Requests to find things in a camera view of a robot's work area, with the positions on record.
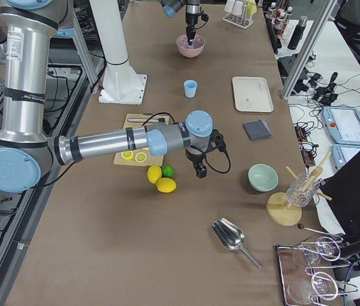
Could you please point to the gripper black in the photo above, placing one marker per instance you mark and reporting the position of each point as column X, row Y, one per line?
column 190, row 18
column 195, row 156

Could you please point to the clear ice cubes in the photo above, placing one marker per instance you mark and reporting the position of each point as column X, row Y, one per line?
column 196, row 43

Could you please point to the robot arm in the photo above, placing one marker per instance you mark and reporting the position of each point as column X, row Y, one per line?
column 26, row 154
column 171, row 7

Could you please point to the white cup in rack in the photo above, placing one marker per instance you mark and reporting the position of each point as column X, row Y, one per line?
column 229, row 6

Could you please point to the pink cup in rack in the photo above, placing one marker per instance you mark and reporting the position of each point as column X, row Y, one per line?
column 238, row 8

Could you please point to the light blue cup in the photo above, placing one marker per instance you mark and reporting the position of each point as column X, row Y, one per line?
column 190, row 88

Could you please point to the yellow cup in rack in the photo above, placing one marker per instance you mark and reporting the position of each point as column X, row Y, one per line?
column 251, row 7

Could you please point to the metal ice scoop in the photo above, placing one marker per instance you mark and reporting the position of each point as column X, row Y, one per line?
column 232, row 238

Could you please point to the pink bowl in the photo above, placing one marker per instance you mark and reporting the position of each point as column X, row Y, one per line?
column 189, row 53

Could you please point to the green lime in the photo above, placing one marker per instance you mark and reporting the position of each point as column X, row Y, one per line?
column 167, row 171

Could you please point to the yellow lemon outer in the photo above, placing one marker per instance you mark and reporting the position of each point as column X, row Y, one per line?
column 166, row 185

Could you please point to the yellow lemon near board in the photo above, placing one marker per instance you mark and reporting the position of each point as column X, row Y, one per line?
column 154, row 174

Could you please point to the bamboo cutting board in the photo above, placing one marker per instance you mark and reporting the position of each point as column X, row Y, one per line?
column 138, row 127

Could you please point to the lemon half lower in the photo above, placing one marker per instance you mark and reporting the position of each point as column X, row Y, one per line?
column 140, row 157

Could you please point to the lemon half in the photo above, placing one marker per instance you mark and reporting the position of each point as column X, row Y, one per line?
column 127, row 155
column 140, row 157

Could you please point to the mint green bowl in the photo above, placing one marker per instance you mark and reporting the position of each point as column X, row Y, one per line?
column 262, row 177

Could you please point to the grey folded cloth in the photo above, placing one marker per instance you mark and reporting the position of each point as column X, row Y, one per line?
column 257, row 130

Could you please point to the lemon half upper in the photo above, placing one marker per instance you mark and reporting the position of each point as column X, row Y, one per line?
column 127, row 155

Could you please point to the cream rabbit tray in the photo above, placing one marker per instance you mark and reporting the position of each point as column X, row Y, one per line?
column 251, row 94

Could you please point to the wooden glass holder stand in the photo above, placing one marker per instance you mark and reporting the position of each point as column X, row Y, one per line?
column 283, row 212

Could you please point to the crystal glass on stand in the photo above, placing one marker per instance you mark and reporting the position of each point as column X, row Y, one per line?
column 300, row 193

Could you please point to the black thermos bottle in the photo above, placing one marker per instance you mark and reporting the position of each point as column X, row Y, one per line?
column 298, row 33

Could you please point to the blue teach pendant lower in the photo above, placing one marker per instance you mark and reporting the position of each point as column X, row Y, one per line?
column 343, row 154

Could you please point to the blue teach pendant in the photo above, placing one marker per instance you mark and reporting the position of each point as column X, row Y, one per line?
column 343, row 154
column 343, row 124

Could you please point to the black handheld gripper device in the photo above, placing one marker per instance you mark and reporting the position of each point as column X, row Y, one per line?
column 326, row 95

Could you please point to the wine glass upper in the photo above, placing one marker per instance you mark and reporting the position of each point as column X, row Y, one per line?
column 310, row 254

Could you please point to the wine glass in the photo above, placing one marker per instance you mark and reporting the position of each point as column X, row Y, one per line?
column 310, row 254
column 317, row 290

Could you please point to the blue teach pendant upper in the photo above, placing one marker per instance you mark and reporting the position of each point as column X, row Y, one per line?
column 343, row 124

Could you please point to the black laptop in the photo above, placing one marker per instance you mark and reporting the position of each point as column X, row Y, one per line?
column 344, row 188

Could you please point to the wine glass lower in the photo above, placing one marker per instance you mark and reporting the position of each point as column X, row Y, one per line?
column 317, row 290

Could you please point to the white wire cup rack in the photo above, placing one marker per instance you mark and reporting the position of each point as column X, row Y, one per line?
column 244, row 21

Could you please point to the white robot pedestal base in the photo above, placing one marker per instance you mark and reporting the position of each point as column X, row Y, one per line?
column 121, row 84

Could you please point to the aluminium frame post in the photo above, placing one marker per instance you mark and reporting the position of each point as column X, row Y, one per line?
column 308, row 44

